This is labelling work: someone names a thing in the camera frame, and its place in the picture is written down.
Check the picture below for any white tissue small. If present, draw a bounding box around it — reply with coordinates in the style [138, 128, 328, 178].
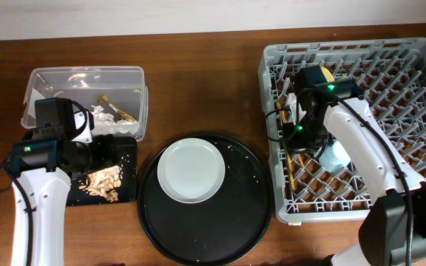
[95, 120, 140, 134]

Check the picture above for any peanut shells and rice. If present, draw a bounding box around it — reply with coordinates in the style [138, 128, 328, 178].
[78, 166, 122, 203]

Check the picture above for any blue cup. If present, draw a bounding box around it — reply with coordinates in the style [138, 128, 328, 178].
[319, 140, 351, 174]

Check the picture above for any white tissue large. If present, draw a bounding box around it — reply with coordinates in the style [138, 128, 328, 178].
[91, 106, 115, 125]

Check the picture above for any wooden chopstick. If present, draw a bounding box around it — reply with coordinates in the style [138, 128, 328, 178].
[276, 101, 290, 125]
[286, 152, 305, 192]

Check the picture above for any gold foil wrapper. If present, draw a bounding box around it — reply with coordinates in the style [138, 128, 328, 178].
[98, 94, 137, 122]

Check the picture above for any yellow bowl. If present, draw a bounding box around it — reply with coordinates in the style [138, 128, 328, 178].
[320, 66, 335, 83]

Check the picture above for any grey plate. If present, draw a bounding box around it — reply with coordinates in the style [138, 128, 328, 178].
[157, 137, 226, 204]

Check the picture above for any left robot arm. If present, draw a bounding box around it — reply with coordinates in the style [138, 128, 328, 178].
[4, 135, 117, 265]

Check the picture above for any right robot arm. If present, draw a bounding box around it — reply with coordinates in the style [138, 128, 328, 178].
[288, 81, 426, 265]

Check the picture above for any grey dishwasher rack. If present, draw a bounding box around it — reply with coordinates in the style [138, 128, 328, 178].
[258, 38, 426, 225]

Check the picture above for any black rectangular tray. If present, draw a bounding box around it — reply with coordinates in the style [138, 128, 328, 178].
[66, 137, 137, 207]

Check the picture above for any clear plastic bin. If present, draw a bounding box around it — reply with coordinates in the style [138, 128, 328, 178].
[21, 66, 149, 142]

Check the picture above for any round black serving tray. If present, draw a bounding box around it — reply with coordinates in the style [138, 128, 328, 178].
[137, 132, 274, 265]

